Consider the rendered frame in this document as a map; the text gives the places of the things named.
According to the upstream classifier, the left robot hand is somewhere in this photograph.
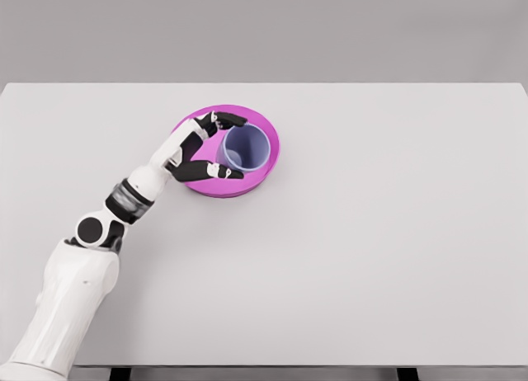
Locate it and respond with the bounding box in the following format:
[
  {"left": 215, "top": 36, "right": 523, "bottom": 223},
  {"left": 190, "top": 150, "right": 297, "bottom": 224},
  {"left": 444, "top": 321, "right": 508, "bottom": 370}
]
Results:
[{"left": 148, "top": 111, "right": 248, "bottom": 183}]

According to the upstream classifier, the purple cup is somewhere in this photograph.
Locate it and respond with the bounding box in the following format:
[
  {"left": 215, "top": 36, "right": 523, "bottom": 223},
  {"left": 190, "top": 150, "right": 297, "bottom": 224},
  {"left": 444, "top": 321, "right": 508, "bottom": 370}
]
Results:
[{"left": 216, "top": 125, "right": 271, "bottom": 175}]

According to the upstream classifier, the magenta round plate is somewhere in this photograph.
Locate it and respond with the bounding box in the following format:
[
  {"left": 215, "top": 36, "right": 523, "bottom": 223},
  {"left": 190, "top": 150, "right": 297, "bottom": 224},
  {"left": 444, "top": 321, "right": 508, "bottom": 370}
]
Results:
[{"left": 170, "top": 105, "right": 281, "bottom": 200}]

